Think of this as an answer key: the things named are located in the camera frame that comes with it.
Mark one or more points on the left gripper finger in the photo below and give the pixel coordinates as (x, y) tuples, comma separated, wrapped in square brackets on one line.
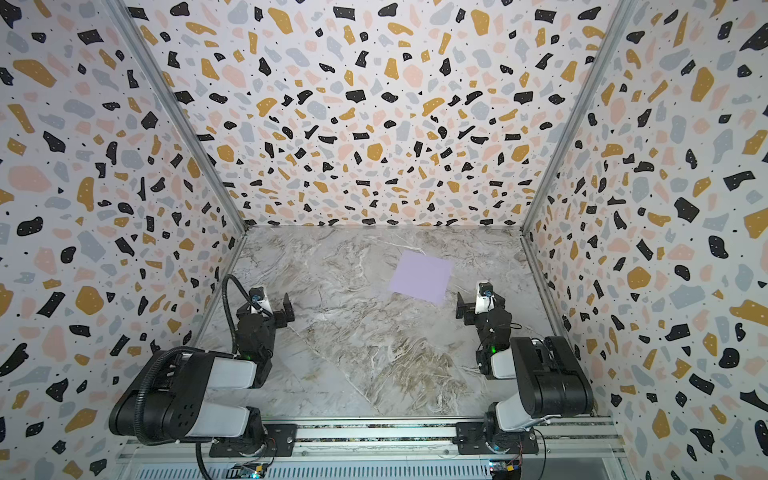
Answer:
[(286, 314), (265, 315)]

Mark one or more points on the right circuit board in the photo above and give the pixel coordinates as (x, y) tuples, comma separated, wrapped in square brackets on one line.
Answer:
[(505, 469)]

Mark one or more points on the lilac square paper sheet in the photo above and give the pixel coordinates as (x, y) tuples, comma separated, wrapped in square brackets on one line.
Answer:
[(422, 277)]

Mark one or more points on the left aluminium corner post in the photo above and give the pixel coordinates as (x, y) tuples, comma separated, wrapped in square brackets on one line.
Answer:
[(120, 16)]

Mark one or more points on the aluminium corner post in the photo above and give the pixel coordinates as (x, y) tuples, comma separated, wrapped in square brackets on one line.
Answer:
[(615, 27), (120, 16)]

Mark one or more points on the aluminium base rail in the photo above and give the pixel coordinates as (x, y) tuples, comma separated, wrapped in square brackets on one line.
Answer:
[(395, 448)]

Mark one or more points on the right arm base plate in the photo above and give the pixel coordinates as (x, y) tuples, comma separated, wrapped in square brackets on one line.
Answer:
[(480, 438)]

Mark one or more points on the left circuit board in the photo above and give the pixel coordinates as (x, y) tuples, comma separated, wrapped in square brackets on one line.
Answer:
[(252, 470)]

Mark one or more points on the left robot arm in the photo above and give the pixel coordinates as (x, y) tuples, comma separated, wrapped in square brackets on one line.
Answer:
[(167, 401)]

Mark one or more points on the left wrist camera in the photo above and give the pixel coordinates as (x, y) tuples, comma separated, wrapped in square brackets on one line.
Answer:
[(257, 296)]

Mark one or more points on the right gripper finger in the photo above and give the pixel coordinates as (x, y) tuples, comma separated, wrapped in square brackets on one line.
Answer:
[(489, 303), (464, 311)]

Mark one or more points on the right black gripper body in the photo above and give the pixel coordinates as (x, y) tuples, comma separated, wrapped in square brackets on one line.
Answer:
[(475, 312)]

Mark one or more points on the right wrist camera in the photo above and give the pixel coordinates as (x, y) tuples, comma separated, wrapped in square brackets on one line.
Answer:
[(483, 288)]

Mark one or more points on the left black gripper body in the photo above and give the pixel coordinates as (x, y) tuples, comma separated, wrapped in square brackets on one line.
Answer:
[(274, 312)]

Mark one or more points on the circuit board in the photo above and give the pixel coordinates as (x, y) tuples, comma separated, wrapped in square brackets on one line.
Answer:
[(505, 469), (252, 470)]

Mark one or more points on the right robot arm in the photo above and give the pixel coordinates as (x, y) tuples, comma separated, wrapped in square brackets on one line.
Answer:
[(550, 381)]

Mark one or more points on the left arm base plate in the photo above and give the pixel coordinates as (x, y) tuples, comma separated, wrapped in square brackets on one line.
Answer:
[(264, 442)]

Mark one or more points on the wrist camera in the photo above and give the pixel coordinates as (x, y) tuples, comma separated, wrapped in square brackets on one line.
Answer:
[(483, 288), (257, 296)]

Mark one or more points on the right aluminium corner post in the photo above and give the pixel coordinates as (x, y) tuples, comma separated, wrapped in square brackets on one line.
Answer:
[(615, 27)]

